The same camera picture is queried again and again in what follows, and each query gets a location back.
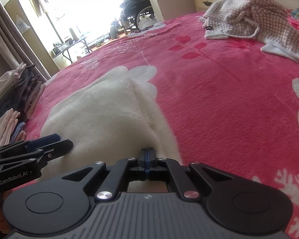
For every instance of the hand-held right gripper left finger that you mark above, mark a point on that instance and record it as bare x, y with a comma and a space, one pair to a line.
142, 161

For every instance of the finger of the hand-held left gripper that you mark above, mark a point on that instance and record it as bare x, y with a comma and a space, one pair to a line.
43, 141
57, 148

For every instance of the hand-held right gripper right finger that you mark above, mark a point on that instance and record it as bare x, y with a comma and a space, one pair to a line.
151, 161

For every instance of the stack of white clothes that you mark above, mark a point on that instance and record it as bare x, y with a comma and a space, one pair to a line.
5, 129

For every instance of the cream fleece garment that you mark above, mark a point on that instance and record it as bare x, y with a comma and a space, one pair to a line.
102, 109

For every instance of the stack of dark folded clothes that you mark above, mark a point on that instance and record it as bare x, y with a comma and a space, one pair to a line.
17, 92

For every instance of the pink floral blanket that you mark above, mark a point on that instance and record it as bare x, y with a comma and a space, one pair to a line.
214, 92

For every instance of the folding table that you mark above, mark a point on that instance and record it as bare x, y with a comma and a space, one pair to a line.
69, 46

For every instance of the beige curtain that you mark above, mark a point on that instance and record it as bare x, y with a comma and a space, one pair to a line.
7, 42

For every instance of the cream cabinet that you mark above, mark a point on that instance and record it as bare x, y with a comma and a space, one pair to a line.
27, 29

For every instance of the hanging plastic bag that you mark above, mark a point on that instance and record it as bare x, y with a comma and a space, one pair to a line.
22, 23

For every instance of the white plastic bag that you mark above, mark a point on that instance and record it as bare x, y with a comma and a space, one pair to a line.
145, 23

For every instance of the black wheelchair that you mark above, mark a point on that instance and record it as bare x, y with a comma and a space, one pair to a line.
134, 7

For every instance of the cream nightstand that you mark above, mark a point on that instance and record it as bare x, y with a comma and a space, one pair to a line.
206, 2

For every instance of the checked knit cardigan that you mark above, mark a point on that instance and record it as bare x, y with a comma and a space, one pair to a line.
251, 17

